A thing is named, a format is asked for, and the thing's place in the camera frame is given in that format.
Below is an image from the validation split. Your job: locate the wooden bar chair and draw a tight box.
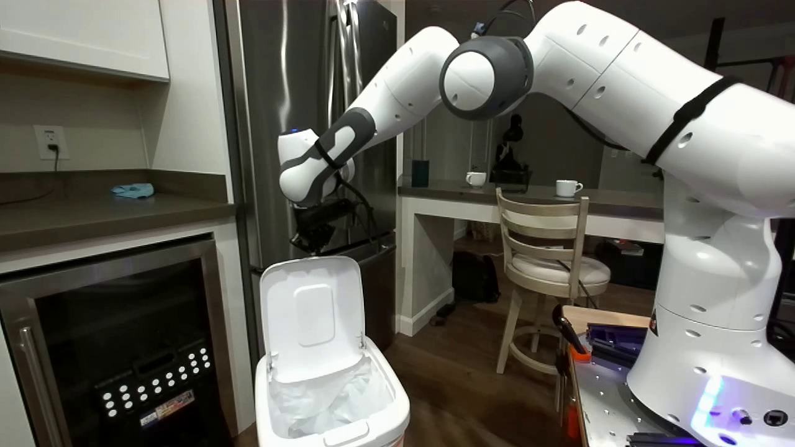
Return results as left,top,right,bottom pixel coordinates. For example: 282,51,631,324
492,183,614,381

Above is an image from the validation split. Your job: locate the black glass-door wine cooler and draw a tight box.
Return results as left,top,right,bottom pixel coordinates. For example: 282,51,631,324
0,234,240,447

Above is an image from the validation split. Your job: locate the white bin lid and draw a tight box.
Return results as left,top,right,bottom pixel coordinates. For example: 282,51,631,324
256,254,369,386

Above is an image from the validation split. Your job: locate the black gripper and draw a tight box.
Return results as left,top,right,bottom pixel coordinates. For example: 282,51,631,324
289,197,360,257

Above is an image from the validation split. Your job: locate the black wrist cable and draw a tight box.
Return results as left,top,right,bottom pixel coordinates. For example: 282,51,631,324
313,140,378,252

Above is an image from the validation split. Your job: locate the white wall cabinet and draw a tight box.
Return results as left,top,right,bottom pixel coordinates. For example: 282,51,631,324
0,0,175,84

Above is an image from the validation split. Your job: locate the black bag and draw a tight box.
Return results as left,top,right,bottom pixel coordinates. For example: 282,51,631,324
451,247,503,306

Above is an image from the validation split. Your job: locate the small blue object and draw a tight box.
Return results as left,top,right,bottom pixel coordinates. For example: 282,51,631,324
110,181,160,204

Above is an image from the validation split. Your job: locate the clear plastic bin liner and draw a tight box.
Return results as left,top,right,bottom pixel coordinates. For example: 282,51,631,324
269,356,397,439

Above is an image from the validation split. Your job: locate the white base cabinet panel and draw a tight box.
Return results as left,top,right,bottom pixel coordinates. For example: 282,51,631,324
197,218,258,438

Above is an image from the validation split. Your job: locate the white wall outlet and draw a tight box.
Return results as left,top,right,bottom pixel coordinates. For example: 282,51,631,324
32,123,73,165

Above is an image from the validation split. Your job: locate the stainless steel refrigerator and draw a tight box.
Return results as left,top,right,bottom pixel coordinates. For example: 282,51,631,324
211,0,400,360

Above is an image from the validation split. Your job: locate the white desk with dark top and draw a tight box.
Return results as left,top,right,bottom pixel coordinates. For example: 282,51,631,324
394,178,671,339

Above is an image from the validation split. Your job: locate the dark green cup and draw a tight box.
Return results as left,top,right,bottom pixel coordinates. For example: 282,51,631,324
411,157,432,188

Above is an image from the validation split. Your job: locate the white trash bin body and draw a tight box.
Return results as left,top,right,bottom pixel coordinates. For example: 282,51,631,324
252,332,412,447

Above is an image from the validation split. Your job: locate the black arm strap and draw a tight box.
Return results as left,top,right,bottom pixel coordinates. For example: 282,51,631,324
645,75,742,170

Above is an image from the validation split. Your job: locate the dark kitchen countertop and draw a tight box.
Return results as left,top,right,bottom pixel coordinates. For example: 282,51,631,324
0,170,240,254

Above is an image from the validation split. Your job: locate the dark blue object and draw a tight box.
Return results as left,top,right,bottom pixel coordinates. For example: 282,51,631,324
581,324,653,362

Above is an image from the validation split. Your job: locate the black countertop appliance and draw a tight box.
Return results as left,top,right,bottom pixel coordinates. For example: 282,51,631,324
488,111,535,186

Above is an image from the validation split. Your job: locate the orange and black clamp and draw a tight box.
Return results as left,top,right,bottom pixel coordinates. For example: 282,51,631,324
551,308,597,362
561,394,585,447

